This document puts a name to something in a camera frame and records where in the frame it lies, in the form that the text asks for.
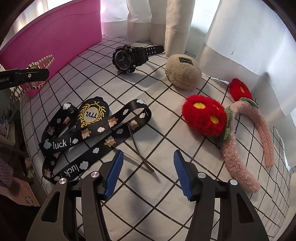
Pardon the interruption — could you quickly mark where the brown thin hair clip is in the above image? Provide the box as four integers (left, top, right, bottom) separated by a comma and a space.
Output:
127, 123, 155, 173

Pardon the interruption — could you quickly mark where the pearl hair claw clip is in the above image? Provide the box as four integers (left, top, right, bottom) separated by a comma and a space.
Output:
10, 55, 55, 102

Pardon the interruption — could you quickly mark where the black luck cartoon lanyard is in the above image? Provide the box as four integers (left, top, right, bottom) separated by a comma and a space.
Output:
38, 96, 153, 185

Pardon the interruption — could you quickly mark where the white grid bed sheet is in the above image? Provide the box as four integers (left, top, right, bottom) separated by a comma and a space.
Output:
20, 36, 291, 240

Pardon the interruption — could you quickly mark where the pink fluffy flower headband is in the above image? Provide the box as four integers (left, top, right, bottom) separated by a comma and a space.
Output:
182, 78, 274, 193

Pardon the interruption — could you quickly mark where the pink storage box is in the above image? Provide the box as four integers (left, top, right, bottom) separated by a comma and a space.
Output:
0, 0, 103, 98

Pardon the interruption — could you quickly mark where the beige plush round pouch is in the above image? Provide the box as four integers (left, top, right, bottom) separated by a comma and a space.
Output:
165, 54, 202, 90

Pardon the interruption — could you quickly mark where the black digital wrist watch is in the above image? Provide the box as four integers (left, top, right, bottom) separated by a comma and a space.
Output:
112, 45, 165, 73

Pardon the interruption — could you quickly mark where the white curtain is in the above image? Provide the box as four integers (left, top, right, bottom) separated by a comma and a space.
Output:
0, 0, 296, 167

